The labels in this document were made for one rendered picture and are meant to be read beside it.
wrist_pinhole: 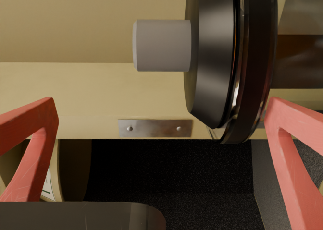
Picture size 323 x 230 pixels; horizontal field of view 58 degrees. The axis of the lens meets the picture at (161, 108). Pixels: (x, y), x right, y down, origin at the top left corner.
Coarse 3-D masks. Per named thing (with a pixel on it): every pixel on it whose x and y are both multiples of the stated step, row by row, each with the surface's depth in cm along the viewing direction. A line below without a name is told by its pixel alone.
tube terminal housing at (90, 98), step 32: (0, 64) 36; (32, 64) 36; (64, 64) 36; (96, 64) 36; (128, 64) 36; (0, 96) 30; (32, 96) 30; (64, 96) 30; (96, 96) 30; (128, 96) 30; (160, 96) 30; (64, 128) 28; (96, 128) 28; (192, 128) 28; (0, 160) 32; (0, 192) 34; (320, 192) 34
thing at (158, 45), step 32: (192, 0) 14; (224, 0) 12; (160, 32) 15; (192, 32) 14; (224, 32) 12; (160, 64) 15; (192, 64) 14; (224, 64) 12; (192, 96) 14; (224, 96) 13
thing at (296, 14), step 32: (288, 0) 12; (320, 0) 12; (288, 32) 12; (320, 32) 12; (288, 64) 12; (320, 64) 12; (288, 96) 13; (320, 96) 13; (224, 128) 13; (256, 128) 16
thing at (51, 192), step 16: (64, 144) 50; (80, 144) 51; (64, 160) 50; (80, 160) 51; (48, 176) 35; (64, 176) 48; (80, 176) 49; (48, 192) 37; (64, 192) 46; (80, 192) 47
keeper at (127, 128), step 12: (120, 120) 28; (132, 120) 28; (144, 120) 28; (156, 120) 28; (168, 120) 28; (180, 120) 28; (120, 132) 28; (132, 132) 28; (144, 132) 28; (156, 132) 28; (168, 132) 28; (180, 132) 28
